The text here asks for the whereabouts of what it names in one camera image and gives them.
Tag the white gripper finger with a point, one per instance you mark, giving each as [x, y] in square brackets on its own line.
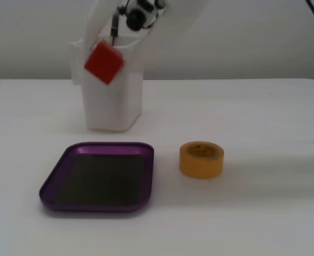
[98, 24]
[135, 46]

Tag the red ribbed cube block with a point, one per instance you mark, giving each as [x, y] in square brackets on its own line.
[104, 62]

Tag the black pen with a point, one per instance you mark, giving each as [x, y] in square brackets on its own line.
[114, 26]

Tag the black zip tie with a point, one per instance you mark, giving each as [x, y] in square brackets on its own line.
[121, 9]

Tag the white plastic pen holder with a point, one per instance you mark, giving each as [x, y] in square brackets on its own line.
[114, 106]

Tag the yellow masking tape roll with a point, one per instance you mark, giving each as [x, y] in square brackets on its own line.
[199, 162]

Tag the purple metal tray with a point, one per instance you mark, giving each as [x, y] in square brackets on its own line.
[101, 181]

